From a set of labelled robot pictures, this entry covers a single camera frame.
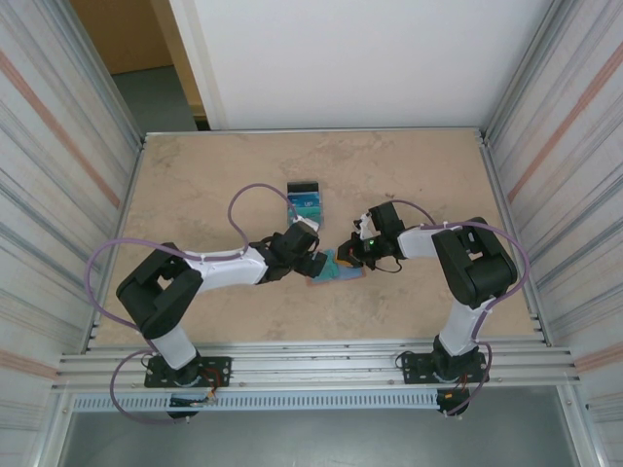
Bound teal white credit card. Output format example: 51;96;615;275
318;250;343;282

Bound pink leather card wallet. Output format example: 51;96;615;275
304;247;366;289

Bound clear acrylic card stand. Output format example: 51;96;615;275
285;180;326;233

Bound grey metal lower shelf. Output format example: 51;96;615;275
57;408;583;467

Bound brown wooden door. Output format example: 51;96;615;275
70;0;208;132

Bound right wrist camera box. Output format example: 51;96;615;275
352;211;379;240

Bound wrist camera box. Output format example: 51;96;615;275
290;215;321;234
352;211;379;240

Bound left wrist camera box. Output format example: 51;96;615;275
290;215;321;234

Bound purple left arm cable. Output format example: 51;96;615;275
86;183;301;426

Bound aluminium front rail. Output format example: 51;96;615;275
55;340;583;392

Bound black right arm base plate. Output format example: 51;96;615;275
400;349;490;386

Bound grey slotted cable duct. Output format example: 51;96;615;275
70;391;442;413

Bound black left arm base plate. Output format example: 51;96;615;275
143;355;234;389

